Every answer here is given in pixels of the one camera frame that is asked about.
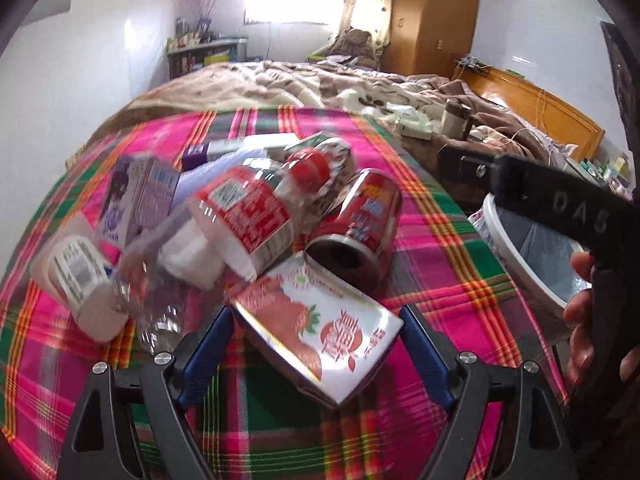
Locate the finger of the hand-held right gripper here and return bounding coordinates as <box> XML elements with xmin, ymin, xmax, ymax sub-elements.
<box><xmin>437</xmin><ymin>145</ymin><xmax>502</xmax><ymax>197</ymax></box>

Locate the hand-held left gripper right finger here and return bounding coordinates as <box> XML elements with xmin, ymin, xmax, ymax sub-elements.
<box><xmin>399</xmin><ymin>304</ymin><xmax>583</xmax><ymax>480</ymax></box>

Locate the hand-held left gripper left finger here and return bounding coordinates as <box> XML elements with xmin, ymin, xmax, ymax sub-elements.
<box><xmin>60</xmin><ymin>304</ymin><xmax>236</xmax><ymax>480</ymax></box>

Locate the white trash bin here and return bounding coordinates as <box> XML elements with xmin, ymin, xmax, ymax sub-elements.
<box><xmin>467</xmin><ymin>192</ymin><xmax>598</xmax><ymax>321</ymax></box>

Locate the strawberry print drink carton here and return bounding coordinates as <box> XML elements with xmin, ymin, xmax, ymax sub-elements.
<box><xmin>229</xmin><ymin>254</ymin><xmax>405</xmax><ymax>407</ymax></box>

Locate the purple milk carton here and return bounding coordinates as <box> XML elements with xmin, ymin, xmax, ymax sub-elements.
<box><xmin>97</xmin><ymin>154</ymin><xmax>182</xmax><ymax>251</ymax></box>

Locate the person's right hand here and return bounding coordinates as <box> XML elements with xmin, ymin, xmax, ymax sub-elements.
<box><xmin>563</xmin><ymin>251</ymin><xmax>597</xmax><ymax>387</ymax></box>

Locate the steel thermos cup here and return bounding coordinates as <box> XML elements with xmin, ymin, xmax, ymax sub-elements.
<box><xmin>440</xmin><ymin>98</ymin><xmax>473</xmax><ymax>141</ymax></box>

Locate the white tissue box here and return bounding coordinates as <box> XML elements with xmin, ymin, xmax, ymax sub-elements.
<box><xmin>395</xmin><ymin>102</ymin><xmax>436</xmax><ymax>138</ymax></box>

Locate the pink plaid cloth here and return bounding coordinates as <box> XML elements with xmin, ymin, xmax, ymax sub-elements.
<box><xmin>0</xmin><ymin>105</ymin><xmax>571</xmax><ymax>480</ymax></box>

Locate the wooden headboard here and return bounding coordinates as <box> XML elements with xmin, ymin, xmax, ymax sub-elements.
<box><xmin>452</xmin><ymin>66</ymin><xmax>606</xmax><ymax>161</ymax></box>

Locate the red drink can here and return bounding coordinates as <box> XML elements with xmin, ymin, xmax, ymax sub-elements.
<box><xmin>304</xmin><ymin>169</ymin><xmax>404</xmax><ymax>295</ymax></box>

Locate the dark grey sofa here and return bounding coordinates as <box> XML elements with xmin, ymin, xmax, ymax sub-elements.
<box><xmin>600</xmin><ymin>20</ymin><xmax>640</xmax><ymax>131</ymax></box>

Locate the clear bottle with red label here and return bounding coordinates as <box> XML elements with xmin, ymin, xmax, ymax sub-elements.
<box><xmin>117</xmin><ymin>147</ymin><xmax>333</xmax><ymax>356</ymax></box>

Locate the wooden wardrobe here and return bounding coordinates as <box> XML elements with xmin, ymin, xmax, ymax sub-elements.
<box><xmin>382</xmin><ymin>0</ymin><xmax>483</xmax><ymax>78</ymax></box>

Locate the white plastic bottle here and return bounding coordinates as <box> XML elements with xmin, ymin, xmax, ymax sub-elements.
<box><xmin>30</xmin><ymin>220</ymin><xmax>132</xmax><ymax>343</ymax></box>

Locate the brown teddy bear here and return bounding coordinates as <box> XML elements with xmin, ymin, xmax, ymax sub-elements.
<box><xmin>332</xmin><ymin>27</ymin><xmax>378</xmax><ymax>68</ymax></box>

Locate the lavender cloth roll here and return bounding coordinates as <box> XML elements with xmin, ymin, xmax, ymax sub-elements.
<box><xmin>175</xmin><ymin>160</ymin><xmax>236</xmax><ymax>201</ymax></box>

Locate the brown and cream blanket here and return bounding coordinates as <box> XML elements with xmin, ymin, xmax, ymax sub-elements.
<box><xmin>125</xmin><ymin>59</ymin><xmax>581</xmax><ymax>201</ymax></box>

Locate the patterned curtain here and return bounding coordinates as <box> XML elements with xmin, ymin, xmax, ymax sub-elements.
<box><xmin>340</xmin><ymin>0</ymin><xmax>396</xmax><ymax>46</ymax></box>

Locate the white and purple box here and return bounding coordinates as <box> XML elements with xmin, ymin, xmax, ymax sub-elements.
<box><xmin>181</xmin><ymin>134</ymin><xmax>297</xmax><ymax>171</ymax></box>

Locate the bright window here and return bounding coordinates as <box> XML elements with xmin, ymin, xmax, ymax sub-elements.
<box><xmin>244</xmin><ymin>0</ymin><xmax>348</xmax><ymax>26</ymax></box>

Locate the cluttered low shelf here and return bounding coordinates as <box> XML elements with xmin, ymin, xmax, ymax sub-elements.
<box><xmin>166</xmin><ymin>37</ymin><xmax>249</xmax><ymax>81</ymax></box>

